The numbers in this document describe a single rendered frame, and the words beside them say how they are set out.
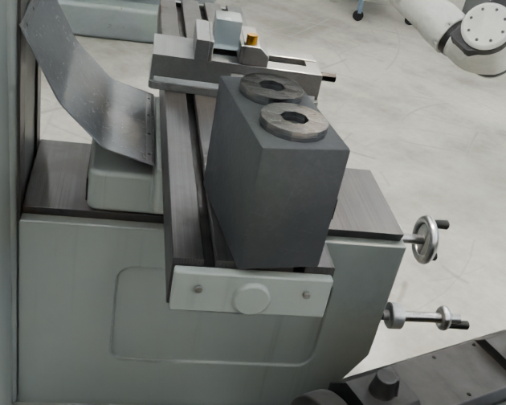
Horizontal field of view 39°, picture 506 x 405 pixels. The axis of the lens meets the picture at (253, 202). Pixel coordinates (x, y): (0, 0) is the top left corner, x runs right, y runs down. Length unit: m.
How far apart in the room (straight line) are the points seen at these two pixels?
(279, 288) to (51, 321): 0.69
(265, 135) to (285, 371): 0.90
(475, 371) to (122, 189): 0.76
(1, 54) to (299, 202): 0.57
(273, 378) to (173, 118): 0.69
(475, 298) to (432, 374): 1.35
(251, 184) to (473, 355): 0.74
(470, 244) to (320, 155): 2.19
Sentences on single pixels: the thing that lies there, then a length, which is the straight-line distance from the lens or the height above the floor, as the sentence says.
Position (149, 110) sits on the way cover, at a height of 0.85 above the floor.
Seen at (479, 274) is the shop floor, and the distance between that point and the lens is 2.88.
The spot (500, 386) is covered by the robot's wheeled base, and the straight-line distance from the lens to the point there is 1.45.
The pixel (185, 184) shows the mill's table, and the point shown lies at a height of 0.92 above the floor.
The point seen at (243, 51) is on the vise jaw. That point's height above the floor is 1.02.
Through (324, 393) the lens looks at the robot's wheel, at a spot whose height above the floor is 0.59.
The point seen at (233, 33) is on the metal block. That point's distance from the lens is 1.44.
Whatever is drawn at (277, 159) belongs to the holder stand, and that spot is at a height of 1.09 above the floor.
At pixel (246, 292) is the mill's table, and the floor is 0.88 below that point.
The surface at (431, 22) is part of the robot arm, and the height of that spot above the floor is 1.19.
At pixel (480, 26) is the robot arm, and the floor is 1.21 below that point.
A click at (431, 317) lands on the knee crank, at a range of 1.68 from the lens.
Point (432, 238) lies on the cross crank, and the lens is 1.68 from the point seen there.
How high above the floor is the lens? 1.49
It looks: 31 degrees down
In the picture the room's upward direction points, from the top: 12 degrees clockwise
